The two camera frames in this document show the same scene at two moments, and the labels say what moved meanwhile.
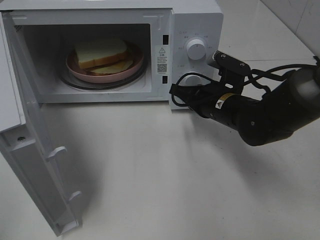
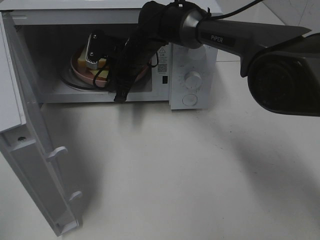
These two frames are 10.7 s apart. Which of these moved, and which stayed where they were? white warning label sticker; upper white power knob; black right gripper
Moved: black right gripper
Stayed: white warning label sticker; upper white power knob
